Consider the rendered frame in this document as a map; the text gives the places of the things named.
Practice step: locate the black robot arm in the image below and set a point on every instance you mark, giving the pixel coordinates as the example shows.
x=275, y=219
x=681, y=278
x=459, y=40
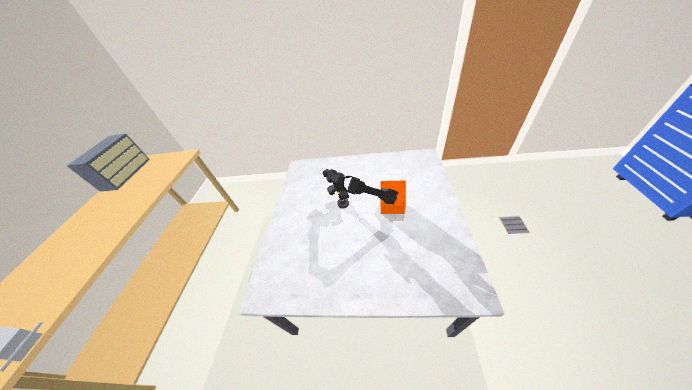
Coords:
x=356, y=186

